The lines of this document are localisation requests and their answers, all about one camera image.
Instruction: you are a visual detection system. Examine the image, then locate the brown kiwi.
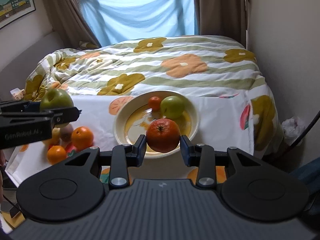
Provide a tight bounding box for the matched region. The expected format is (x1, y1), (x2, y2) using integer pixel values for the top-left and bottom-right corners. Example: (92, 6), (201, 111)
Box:
(60, 124), (74, 142)

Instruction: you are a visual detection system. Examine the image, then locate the green apple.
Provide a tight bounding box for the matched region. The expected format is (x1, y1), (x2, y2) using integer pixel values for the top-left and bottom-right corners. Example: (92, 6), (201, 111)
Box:
(40, 88), (74, 111)
(160, 96), (185, 120)

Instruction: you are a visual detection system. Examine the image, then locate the yellow pear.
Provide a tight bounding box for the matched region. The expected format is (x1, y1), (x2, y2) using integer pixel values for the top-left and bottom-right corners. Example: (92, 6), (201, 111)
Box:
(43, 127), (61, 146)

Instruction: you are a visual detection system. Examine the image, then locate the large orange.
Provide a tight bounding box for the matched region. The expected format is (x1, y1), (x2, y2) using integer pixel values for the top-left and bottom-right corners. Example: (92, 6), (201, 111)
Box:
(146, 118), (181, 153)

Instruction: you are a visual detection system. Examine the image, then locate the cream ceramic bowl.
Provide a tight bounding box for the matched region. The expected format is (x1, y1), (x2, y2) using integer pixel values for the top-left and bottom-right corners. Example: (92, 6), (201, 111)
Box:
(114, 90), (200, 159)

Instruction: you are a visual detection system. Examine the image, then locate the small orange front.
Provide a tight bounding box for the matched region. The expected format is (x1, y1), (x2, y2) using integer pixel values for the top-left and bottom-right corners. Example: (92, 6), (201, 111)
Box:
(47, 146), (67, 165)

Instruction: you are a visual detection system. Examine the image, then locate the white fruit print cloth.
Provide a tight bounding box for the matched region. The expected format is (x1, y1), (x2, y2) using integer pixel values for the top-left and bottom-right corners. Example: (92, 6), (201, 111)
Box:
(5, 93), (254, 186)

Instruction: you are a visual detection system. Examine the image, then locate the small tangerine in bowl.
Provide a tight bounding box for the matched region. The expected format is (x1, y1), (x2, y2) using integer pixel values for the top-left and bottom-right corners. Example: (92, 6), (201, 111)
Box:
(148, 96), (162, 112)

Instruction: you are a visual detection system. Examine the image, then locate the left brown curtain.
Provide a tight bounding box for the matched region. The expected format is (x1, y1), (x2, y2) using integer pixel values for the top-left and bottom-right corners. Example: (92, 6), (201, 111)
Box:
(43, 0), (101, 48)

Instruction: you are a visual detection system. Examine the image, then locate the brown curtain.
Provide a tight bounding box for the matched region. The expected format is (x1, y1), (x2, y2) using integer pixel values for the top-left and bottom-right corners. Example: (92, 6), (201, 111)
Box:
(43, 0), (101, 48)
(194, 0), (247, 46)

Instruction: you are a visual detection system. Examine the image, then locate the floral striped duvet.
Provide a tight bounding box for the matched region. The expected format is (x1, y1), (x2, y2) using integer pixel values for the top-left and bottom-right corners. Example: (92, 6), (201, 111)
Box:
(24, 35), (284, 154)

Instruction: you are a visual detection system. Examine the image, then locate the white plastic bag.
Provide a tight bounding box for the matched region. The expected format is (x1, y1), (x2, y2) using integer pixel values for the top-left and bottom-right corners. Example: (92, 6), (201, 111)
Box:
(281, 116), (305, 146)

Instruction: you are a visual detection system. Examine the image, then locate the framed landscape picture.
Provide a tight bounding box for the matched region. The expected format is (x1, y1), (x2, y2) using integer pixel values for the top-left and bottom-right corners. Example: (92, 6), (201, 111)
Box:
(0, 0), (36, 29)

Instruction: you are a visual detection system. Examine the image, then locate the light blue window cloth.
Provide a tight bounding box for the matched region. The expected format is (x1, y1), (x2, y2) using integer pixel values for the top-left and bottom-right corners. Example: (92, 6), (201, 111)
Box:
(80, 0), (199, 46)

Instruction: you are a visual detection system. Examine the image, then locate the right brown curtain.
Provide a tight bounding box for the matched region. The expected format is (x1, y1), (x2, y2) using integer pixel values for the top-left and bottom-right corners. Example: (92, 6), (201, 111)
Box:
(194, 0), (247, 46)

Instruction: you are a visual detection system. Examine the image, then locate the black cable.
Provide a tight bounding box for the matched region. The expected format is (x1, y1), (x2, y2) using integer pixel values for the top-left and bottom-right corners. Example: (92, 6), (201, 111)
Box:
(291, 109), (320, 147)

